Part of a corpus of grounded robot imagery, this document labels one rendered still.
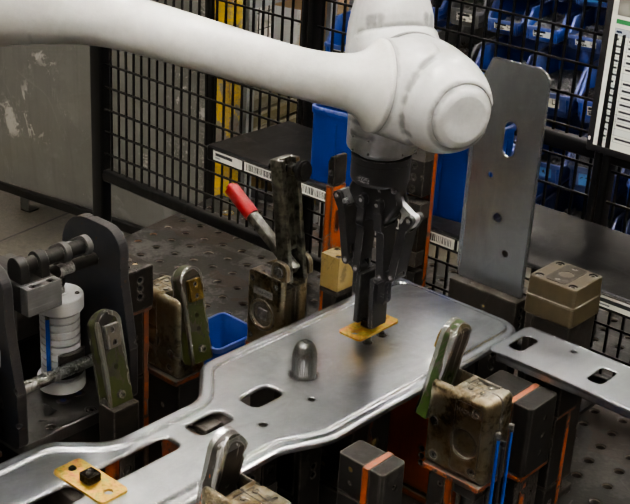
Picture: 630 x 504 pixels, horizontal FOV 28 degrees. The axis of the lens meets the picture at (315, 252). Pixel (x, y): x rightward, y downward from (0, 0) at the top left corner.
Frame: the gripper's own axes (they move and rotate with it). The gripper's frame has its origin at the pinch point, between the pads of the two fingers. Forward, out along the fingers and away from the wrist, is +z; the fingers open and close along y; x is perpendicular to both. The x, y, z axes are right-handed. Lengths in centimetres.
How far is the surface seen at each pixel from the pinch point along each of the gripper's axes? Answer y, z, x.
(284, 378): -1.0, 6.5, -15.1
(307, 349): 0.9, 2.4, -13.2
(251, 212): -21.6, -5.6, -0.5
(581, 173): -56, 38, 157
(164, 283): -20.6, -0.5, -17.4
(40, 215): -259, 106, 136
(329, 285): -12.4, 4.6, 6.3
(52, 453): -7.2, 6.3, -46.1
